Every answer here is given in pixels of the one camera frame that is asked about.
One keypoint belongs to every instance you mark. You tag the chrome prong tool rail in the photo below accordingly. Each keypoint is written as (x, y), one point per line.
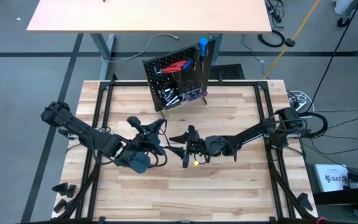
(158, 70)

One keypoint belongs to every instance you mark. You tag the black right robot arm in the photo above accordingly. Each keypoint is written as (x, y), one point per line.
(259, 130)

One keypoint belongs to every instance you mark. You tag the white round bin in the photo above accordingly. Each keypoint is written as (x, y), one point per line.
(342, 6)

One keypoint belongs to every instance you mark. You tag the chrome deep socket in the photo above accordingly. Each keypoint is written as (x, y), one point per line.
(173, 100)
(168, 93)

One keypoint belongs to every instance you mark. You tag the chrome loop tool rail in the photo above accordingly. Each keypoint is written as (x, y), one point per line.
(197, 90)

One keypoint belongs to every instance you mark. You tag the black aluminium table frame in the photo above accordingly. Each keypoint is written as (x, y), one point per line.
(238, 83)

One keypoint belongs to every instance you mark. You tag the red stubby screwdriver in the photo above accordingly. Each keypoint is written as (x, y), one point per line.
(178, 63)
(171, 70)

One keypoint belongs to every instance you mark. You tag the light wooden desk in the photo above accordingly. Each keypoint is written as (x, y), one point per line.
(150, 15)

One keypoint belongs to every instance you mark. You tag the black perforated panel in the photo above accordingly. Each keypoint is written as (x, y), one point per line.
(231, 72)

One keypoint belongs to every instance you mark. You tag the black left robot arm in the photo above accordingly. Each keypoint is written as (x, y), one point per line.
(85, 133)

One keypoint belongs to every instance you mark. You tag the black plastic clamp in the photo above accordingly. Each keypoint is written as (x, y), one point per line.
(59, 206)
(63, 189)
(304, 201)

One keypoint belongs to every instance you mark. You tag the black peg board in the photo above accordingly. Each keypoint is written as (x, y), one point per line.
(166, 77)

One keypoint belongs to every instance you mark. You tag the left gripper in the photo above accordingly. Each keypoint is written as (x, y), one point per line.
(147, 141)

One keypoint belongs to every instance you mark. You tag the white power strip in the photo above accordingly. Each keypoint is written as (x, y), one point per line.
(301, 98)

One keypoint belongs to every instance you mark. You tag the white printed box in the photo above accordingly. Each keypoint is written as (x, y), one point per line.
(331, 177)

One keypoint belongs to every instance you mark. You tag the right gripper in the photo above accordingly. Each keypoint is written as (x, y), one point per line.
(203, 146)

